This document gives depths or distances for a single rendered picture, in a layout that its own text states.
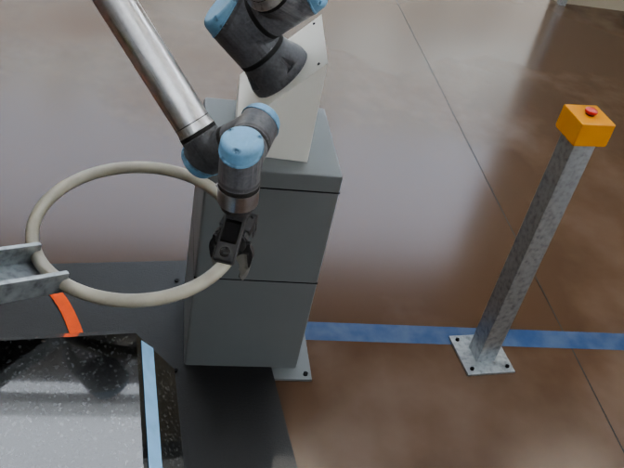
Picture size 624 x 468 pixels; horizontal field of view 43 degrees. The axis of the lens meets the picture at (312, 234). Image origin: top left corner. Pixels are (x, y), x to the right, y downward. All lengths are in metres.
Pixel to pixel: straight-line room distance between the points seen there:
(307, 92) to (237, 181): 0.64
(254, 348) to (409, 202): 1.37
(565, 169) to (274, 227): 0.93
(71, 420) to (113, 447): 0.10
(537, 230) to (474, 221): 1.15
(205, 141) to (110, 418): 0.63
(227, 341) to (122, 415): 1.17
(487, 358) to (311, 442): 0.82
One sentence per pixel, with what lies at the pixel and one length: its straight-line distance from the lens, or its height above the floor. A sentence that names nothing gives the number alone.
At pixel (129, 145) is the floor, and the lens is 3.87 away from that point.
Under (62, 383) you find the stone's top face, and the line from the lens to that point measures 1.66.
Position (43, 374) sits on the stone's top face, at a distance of 1.68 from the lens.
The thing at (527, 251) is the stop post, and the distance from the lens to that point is 2.77.
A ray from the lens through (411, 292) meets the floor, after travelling 3.31.
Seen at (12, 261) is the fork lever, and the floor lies 0.94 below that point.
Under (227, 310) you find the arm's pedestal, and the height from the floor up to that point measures 0.29.
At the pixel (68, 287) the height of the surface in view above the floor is 0.93.
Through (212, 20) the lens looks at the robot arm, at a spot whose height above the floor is 1.22.
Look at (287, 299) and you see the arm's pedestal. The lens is 2.61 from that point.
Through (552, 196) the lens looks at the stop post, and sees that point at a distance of 2.65.
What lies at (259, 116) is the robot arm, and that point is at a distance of 1.72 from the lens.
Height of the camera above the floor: 2.11
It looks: 38 degrees down
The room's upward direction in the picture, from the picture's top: 13 degrees clockwise
